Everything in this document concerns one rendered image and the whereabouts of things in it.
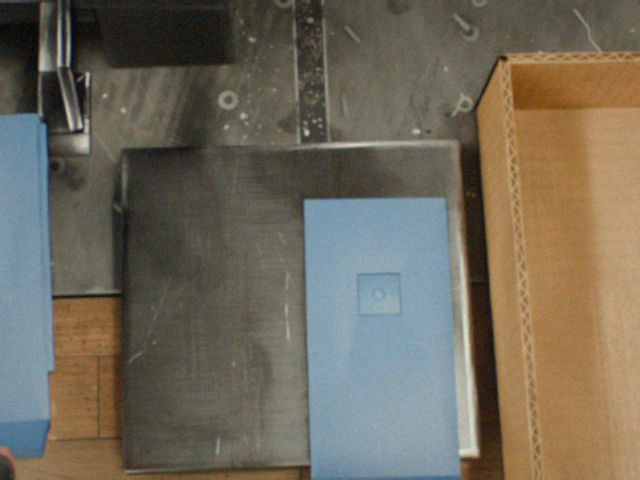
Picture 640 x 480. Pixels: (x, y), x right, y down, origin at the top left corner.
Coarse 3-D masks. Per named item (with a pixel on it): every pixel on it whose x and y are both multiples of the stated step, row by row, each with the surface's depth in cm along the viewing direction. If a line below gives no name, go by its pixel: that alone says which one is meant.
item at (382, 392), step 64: (320, 256) 63; (384, 256) 64; (448, 256) 64; (320, 320) 63; (384, 320) 63; (448, 320) 63; (320, 384) 62; (384, 384) 62; (448, 384) 62; (320, 448) 61; (384, 448) 61; (448, 448) 61
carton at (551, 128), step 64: (512, 64) 62; (576, 64) 62; (512, 128) 61; (576, 128) 68; (512, 192) 60; (576, 192) 67; (512, 256) 60; (576, 256) 66; (512, 320) 60; (576, 320) 65; (512, 384) 61; (576, 384) 64; (512, 448) 61; (576, 448) 64
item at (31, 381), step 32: (0, 128) 57; (32, 128) 58; (0, 160) 57; (32, 160) 57; (0, 192) 57; (32, 192) 57; (0, 224) 56; (32, 224) 57; (0, 256) 56; (32, 256) 56; (0, 288) 56; (32, 288) 56; (0, 320) 55; (32, 320) 56; (0, 352) 55; (32, 352) 55; (0, 384) 55; (32, 384) 55; (0, 416) 54; (32, 416) 55; (32, 448) 52
